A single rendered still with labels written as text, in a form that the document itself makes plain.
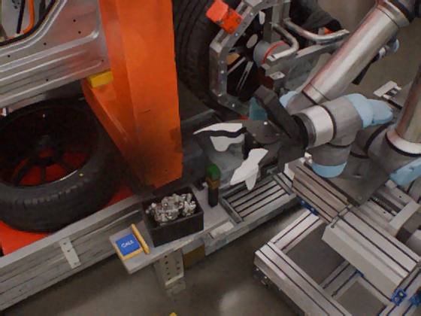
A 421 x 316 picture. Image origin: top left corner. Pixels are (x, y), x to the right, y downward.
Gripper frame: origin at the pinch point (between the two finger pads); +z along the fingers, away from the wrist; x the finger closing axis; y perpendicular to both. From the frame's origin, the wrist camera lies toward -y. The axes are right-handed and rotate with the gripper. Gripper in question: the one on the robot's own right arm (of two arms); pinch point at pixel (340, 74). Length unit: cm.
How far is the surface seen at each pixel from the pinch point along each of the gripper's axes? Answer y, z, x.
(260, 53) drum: 5.4, 21.4, -23.9
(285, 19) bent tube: 18.9, 13.3, -20.5
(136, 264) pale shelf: -38, 98, 1
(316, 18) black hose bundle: 20.1, 5.0, -12.7
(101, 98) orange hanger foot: -15, 75, -62
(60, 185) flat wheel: -32, 106, -44
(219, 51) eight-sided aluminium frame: 14, 42, -24
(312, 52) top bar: 14.8, 16.9, -2.8
